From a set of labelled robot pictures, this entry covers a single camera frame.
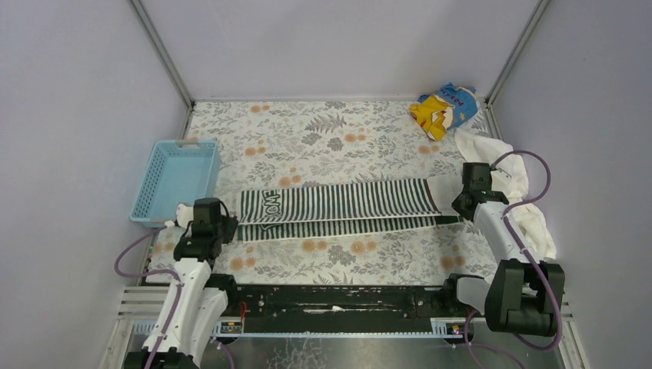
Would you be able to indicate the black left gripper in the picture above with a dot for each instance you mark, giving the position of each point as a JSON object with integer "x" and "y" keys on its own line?
{"x": 227, "y": 227}

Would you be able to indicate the blue yellow cartoon towel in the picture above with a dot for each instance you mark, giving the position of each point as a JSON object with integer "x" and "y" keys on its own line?
{"x": 451, "y": 106}

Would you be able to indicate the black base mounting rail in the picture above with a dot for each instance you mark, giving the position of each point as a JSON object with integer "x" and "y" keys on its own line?
{"x": 334, "y": 307}

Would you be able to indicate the green white striped towel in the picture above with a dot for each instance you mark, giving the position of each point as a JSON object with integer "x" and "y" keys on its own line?
{"x": 340, "y": 210}

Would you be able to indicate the white fluffy towel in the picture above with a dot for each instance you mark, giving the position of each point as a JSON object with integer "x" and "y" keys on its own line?
{"x": 527, "y": 219}

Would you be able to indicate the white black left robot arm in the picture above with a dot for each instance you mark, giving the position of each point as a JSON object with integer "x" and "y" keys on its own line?
{"x": 197, "y": 296}

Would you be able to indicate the white slotted cable duct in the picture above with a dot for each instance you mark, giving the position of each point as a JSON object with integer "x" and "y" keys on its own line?
{"x": 432, "y": 329}

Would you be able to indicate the floral patterned table mat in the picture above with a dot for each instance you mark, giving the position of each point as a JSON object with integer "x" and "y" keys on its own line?
{"x": 290, "y": 144}

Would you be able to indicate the light blue plastic basket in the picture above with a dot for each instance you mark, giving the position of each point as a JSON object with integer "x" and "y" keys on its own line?
{"x": 178, "y": 171}

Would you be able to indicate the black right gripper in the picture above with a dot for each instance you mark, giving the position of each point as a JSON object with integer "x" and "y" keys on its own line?
{"x": 463, "y": 204}

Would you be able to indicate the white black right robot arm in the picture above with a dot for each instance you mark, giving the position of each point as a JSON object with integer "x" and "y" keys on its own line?
{"x": 524, "y": 296}

